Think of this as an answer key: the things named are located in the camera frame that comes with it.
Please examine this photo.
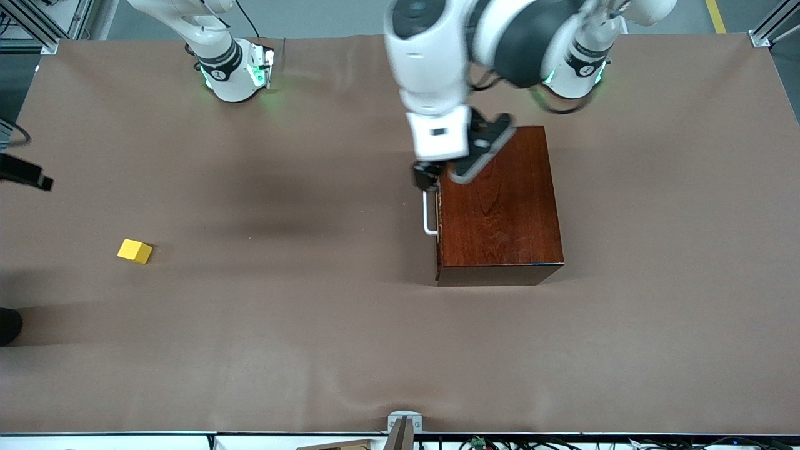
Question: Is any wooden drawer with white handle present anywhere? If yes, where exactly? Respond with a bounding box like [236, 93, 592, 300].
[422, 185, 443, 279]

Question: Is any yellow block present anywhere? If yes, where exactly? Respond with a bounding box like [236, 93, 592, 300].
[116, 239, 154, 266]

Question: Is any dark red wooden cabinet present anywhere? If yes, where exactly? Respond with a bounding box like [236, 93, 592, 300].
[434, 126, 566, 288]

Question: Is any brown table cloth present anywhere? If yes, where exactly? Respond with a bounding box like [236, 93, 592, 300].
[0, 32, 800, 435]

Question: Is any grey metal table clamp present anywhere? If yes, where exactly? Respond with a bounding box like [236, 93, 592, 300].
[387, 410, 423, 450]

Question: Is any brown cardboard piece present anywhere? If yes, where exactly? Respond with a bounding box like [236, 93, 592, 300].
[296, 439, 374, 450]

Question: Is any aluminium frame profile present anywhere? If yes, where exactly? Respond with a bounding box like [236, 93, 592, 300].
[0, 0, 96, 55]
[749, 0, 800, 48]

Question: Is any black right arm base cable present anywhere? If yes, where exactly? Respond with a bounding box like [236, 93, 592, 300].
[234, 0, 261, 39]

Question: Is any black cable bundle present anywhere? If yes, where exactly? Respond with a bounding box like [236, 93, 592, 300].
[458, 436, 800, 450]

